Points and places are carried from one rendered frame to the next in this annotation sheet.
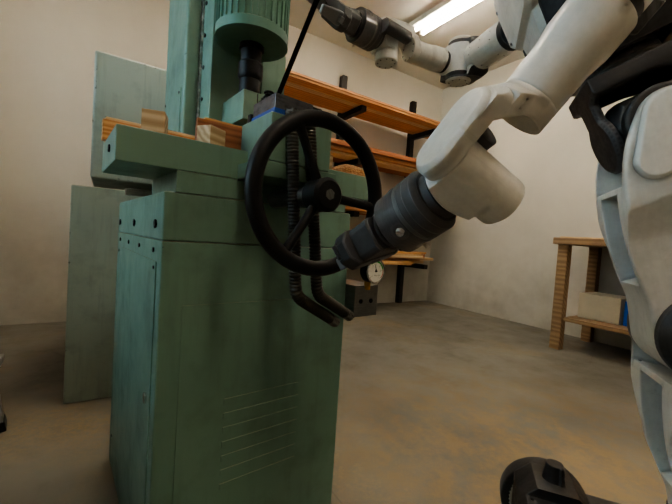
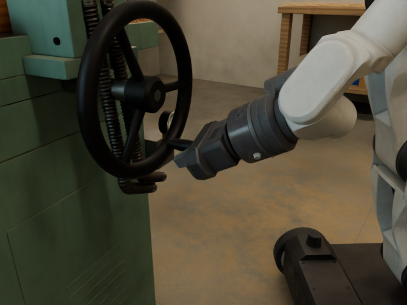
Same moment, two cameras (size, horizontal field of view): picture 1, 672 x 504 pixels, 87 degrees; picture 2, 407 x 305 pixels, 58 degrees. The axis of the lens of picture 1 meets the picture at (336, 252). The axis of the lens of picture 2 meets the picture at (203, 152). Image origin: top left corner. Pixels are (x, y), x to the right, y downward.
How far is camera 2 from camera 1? 0.30 m
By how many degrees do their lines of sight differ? 31
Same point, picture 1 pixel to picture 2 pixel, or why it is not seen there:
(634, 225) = (395, 86)
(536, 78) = (387, 40)
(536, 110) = (383, 66)
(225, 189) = (16, 91)
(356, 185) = (140, 35)
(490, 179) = (340, 118)
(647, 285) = (396, 127)
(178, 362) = (18, 281)
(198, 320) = (26, 237)
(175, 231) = not seen: outside the picture
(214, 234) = (17, 146)
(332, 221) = not seen: hidden behind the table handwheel
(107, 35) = not seen: outside the picture
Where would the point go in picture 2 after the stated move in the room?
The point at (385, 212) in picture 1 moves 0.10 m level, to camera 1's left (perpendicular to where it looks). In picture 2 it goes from (243, 140) to (176, 151)
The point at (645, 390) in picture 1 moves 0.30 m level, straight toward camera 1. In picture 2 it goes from (380, 186) to (395, 258)
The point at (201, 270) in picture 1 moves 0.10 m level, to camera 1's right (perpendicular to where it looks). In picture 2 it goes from (14, 189) to (76, 178)
